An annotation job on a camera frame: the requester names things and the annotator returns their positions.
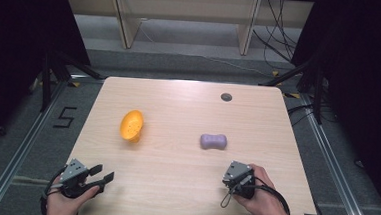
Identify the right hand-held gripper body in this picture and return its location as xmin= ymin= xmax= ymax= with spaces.
xmin=220 ymin=160 xmax=259 ymax=201

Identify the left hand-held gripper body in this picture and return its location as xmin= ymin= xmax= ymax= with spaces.
xmin=58 ymin=157 xmax=92 ymax=200

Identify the person's left hand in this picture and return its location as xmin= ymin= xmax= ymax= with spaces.
xmin=45 ymin=174 xmax=102 ymax=215

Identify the person's right hand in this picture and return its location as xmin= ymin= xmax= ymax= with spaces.
xmin=231 ymin=162 xmax=297 ymax=215

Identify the purple soap bar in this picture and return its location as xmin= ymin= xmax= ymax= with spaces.
xmin=199 ymin=132 xmax=229 ymax=152

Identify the orange soap dish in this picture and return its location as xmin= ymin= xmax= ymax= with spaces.
xmin=118 ymin=108 xmax=145 ymax=145

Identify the black metal stand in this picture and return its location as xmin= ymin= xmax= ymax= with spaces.
xmin=257 ymin=48 xmax=330 ymax=126
xmin=38 ymin=47 xmax=107 ymax=117

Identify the black curtain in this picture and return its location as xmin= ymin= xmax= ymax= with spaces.
xmin=282 ymin=0 xmax=381 ymax=213
xmin=0 ymin=0 xmax=96 ymax=164

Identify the light wooden furniture leg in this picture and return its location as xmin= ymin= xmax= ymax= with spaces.
xmin=107 ymin=0 xmax=144 ymax=51
xmin=235 ymin=0 xmax=263 ymax=58

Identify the thin grey cable loop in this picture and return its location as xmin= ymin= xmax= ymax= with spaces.
xmin=218 ymin=181 xmax=240 ymax=211

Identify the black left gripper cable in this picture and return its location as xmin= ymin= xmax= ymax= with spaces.
xmin=39 ymin=165 xmax=68 ymax=215

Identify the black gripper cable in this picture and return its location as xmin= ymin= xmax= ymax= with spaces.
xmin=251 ymin=177 xmax=293 ymax=215
xmin=39 ymin=165 xmax=68 ymax=215

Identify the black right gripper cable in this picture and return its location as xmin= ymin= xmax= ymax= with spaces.
xmin=251 ymin=177 xmax=293 ymax=215

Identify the silver metal floor rail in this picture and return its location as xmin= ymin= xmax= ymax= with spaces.
xmin=292 ymin=93 xmax=381 ymax=215
xmin=0 ymin=74 xmax=70 ymax=215

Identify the thin white floor cable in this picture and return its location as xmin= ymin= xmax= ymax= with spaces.
xmin=136 ymin=16 xmax=276 ymax=77

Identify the bundle of black cables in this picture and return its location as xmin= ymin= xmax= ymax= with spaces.
xmin=250 ymin=0 xmax=308 ymax=72

